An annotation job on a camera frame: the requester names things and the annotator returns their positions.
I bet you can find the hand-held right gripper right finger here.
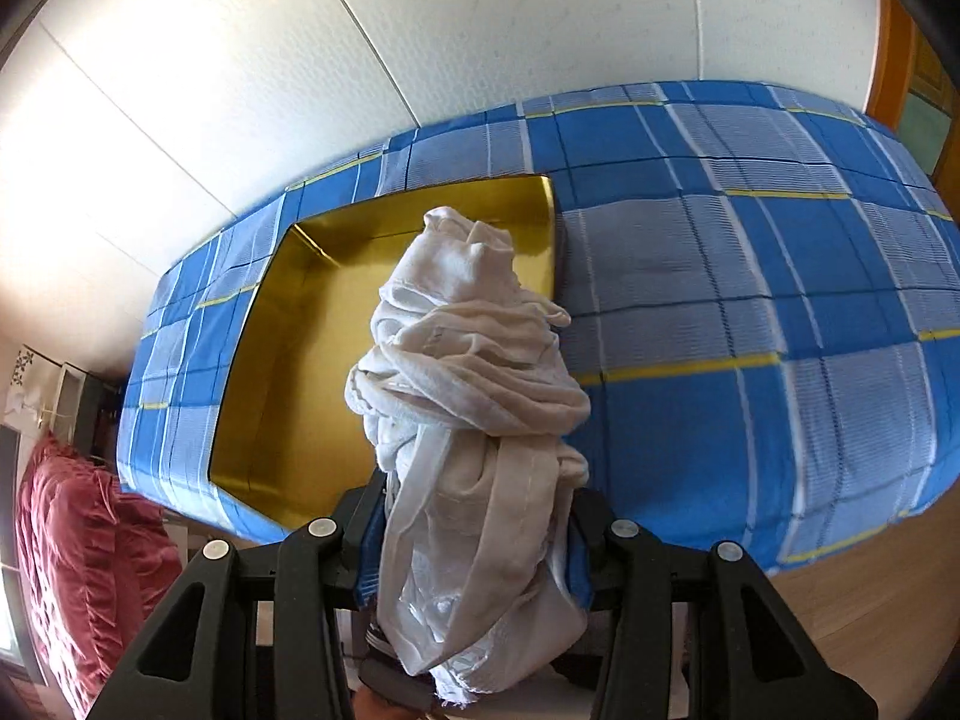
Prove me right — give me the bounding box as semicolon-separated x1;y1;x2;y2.
559;487;878;720

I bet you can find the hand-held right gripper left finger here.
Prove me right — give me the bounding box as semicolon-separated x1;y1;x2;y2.
86;467;392;720

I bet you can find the white cloth bundle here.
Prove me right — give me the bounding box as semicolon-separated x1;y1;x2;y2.
345;205;593;710

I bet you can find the gold tray box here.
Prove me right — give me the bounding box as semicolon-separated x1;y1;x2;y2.
208;174;560;530

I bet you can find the red quilt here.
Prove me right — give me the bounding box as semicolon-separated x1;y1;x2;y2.
15;435;188;706

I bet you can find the blue plaid blanket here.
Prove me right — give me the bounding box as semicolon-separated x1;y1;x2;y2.
116;81;960;567

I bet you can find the white shelf unit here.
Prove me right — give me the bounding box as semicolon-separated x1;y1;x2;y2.
56;360;125;458

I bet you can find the wooden glass-panel door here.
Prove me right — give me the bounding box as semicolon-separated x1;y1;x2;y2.
862;0;960;181

